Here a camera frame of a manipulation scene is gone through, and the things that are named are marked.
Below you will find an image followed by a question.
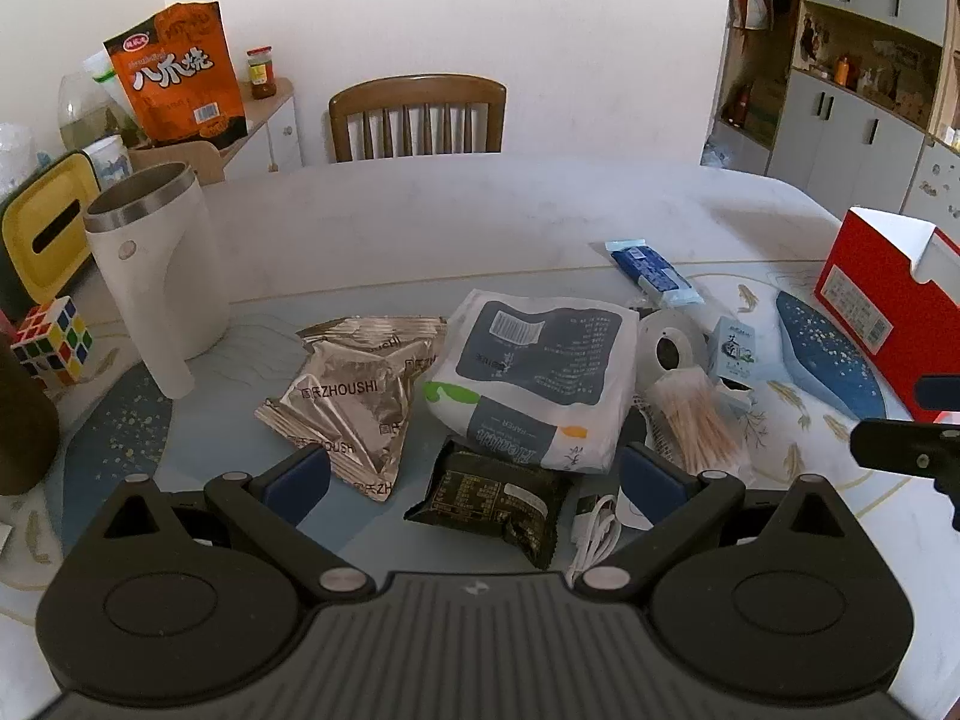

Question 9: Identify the glass jar yellow label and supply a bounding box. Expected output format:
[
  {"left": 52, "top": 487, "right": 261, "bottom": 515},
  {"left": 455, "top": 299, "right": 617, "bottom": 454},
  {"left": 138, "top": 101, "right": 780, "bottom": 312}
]
[{"left": 245, "top": 47, "right": 279, "bottom": 101}]

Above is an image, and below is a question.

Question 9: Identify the colourful puzzle cube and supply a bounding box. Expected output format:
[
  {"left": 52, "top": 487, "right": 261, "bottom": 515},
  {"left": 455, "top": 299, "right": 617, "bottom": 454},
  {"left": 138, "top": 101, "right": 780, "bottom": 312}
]
[{"left": 10, "top": 296, "right": 95, "bottom": 388}]

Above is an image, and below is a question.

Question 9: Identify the small white green box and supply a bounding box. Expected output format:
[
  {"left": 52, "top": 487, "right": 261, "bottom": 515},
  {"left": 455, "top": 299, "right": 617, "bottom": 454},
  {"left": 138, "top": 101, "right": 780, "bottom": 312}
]
[{"left": 706, "top": 316, "right": 760, "bottom": 412}]

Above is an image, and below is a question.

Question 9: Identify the white green packet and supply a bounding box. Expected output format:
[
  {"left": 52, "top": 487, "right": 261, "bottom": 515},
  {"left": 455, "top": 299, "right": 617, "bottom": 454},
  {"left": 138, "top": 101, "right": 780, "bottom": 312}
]
[{"left": 81, "top": 49, "right": 122, "bottom": 95}]

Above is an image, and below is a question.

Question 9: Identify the white marble desktop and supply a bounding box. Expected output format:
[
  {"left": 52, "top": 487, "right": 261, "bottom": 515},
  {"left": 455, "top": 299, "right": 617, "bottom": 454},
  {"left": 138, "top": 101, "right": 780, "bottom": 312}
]
[{"left": 0, "top": 156, "right": 960, "bottom": 616}]

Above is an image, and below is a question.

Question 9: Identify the yellow tissue box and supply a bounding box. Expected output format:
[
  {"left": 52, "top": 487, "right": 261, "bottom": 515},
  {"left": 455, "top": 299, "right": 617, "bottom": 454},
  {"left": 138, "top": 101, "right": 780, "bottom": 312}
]
[{"left": 0, "top": 150, "right": 104, "bottom": 317}]

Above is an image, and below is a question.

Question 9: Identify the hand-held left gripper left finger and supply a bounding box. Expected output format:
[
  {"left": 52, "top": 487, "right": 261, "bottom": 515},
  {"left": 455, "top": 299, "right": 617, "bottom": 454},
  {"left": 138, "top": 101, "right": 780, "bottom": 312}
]
[{"left": 97, "top": 442, "right": 376, "bottom": 605}]

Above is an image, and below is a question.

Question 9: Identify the white tissue pack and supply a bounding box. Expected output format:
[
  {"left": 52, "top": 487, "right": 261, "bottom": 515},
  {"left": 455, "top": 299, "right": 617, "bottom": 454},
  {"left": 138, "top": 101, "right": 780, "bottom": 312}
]
[{"left": 424, "top": 289, "right": 640, "bottom": 475}]

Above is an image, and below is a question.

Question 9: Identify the white wall cabinet unit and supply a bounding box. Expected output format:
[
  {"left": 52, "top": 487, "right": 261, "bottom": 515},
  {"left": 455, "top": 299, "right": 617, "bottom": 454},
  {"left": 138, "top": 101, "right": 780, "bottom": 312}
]
[{"left": 701, "top": 0, "right": 960, "bottom": 241}]

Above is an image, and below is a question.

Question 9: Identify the red white plastic bag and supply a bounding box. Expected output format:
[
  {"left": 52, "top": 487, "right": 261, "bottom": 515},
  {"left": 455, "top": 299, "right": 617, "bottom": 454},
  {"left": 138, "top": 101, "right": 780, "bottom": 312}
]
[{"left": 730, "top": 0, "right": 774, "bottom": 32}]

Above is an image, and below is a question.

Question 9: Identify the light wooden chair back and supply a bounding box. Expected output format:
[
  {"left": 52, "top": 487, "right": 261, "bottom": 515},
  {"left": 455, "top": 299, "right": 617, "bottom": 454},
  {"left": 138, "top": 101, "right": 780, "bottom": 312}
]
[{"left": 127, "top": 139, "right": 227, "bottom": 187}]

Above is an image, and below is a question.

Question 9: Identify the glass fish bowl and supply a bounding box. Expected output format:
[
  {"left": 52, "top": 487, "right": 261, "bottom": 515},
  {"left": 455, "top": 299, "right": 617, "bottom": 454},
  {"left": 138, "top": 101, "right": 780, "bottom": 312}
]
[{"left": 58, "top": 67, "right": 137, "bottom": 152}]

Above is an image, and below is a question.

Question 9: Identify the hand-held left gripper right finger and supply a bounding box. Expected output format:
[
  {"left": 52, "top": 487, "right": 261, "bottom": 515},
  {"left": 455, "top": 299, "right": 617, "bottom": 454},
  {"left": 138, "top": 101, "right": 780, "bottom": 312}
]
[{"left": 581, "top": 441, "right": 871, "bottom": 605}]

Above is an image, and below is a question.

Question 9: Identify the dark brown cylinder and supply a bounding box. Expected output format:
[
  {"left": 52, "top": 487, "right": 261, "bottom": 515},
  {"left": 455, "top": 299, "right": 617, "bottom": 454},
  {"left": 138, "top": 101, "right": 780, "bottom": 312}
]
[{"left": 0, "top": 331, "right": 61, "bottom": 497}]

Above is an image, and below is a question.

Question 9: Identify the orange snack bag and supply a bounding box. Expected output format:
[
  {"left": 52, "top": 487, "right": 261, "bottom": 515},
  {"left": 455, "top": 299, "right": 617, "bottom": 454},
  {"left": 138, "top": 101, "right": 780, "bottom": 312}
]
[{"left": 103, "top": 1, "right": 250, "bottom": 152}]

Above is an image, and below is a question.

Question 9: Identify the red cardboard box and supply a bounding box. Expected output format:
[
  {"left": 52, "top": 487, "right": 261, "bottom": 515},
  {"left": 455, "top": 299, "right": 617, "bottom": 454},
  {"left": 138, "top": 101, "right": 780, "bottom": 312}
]
[{"left": 814, "top": 206, "right": 960, "bottom": 425}]

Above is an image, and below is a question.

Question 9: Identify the blue snack packet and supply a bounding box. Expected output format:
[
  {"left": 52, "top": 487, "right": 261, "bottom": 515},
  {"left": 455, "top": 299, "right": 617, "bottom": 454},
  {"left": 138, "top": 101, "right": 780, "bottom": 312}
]
[{"left": 604, "top": 238, "right": 707, "bottom": 310}]

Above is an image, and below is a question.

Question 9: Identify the white usb cable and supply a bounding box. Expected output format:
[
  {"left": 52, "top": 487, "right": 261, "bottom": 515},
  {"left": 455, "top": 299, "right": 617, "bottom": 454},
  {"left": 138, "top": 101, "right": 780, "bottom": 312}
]
[{"left": 564, "top": 491, "right": 625, "bottom": 587}]

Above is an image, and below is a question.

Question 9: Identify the brown wooden chair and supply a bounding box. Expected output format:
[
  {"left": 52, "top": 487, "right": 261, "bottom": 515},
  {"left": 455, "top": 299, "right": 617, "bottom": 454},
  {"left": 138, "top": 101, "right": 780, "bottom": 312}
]
[{"left": 327, "top": 75, "right": 508, "bottom": 164}]

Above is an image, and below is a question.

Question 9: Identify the white steel-rimmed kettle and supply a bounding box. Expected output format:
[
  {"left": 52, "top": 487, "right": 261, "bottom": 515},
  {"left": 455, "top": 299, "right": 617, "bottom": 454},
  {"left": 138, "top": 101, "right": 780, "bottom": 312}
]
[{"left": 82, "top": 161, "right": 232, "bottom": 398}]

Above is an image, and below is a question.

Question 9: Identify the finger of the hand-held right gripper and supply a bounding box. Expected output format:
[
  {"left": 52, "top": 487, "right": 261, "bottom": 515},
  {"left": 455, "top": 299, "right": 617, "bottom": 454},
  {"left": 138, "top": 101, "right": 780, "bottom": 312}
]
[
  {"left": 851, "top": 418, "right": 960, "bottom": 533},
  {"left": 916, "top": 375, "right": 960, "bottom": 415}
]

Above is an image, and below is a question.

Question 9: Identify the bag of cotton swabs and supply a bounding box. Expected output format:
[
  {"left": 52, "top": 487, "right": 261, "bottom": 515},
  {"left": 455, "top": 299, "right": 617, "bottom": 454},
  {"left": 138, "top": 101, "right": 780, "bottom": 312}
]
[{"left": 643, "top": 366, "right": 752, "bottom": 482}]

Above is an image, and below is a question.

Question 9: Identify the white tape roll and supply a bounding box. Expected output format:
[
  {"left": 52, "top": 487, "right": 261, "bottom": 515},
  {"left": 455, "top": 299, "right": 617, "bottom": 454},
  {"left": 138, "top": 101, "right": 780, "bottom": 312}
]
[{"left": 636, "top": 309, "right": 712, "bottom": 392}]

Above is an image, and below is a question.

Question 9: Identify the white sideboard cabinet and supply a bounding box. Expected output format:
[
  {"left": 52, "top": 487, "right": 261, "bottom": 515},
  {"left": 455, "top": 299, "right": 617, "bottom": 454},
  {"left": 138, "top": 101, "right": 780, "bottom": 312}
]
[{"left": 187, "top": 79, "right": 305, "bottom": 182}]

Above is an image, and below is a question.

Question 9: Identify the dark green snack packet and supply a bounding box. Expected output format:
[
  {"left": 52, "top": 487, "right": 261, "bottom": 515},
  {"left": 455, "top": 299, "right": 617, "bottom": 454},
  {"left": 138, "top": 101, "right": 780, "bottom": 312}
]
[{"left": 403, "top": 435, "right": 577, "bottom": 571}]

